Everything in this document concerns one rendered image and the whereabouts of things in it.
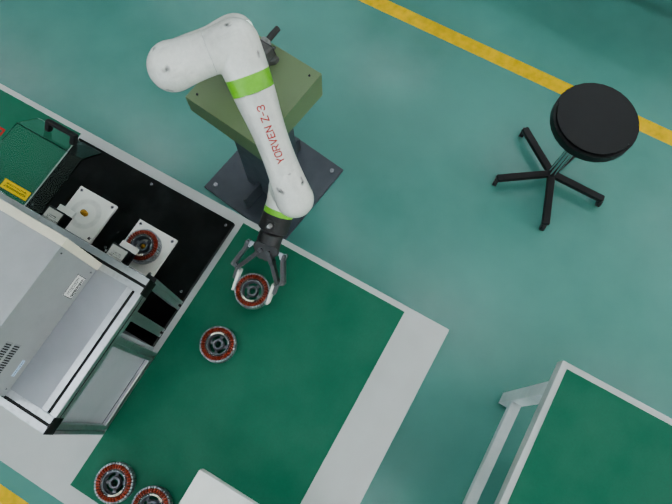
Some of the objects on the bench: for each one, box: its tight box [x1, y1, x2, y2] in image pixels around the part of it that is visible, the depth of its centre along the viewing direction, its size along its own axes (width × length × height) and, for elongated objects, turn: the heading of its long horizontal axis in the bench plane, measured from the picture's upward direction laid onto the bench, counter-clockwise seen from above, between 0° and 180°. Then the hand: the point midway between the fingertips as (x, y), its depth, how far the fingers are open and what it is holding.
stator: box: [199, 326, 237, 363], centre depth 178 cm, size 11×11×4 cm
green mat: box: [70, 223, 404, 504], centre depth 176 cm, size 94×61×1 cm, turn 150°
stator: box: [126, 229, 162, 264], centre depth 185 cm, size 11×11×4 cm
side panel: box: [53, 336, 157, 435], centre depth 161 cm, size 28×3×32 cm, turn 150°
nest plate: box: [65, 186, 118, 244], centre depth 191 cm, size 15×15×1 cm
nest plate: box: [124, 219, 178, 277], centre depth 187 cm, size 15×15×1 cm
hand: (252, 290), depth 180 cm, fingers closed on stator, 11 cm apart
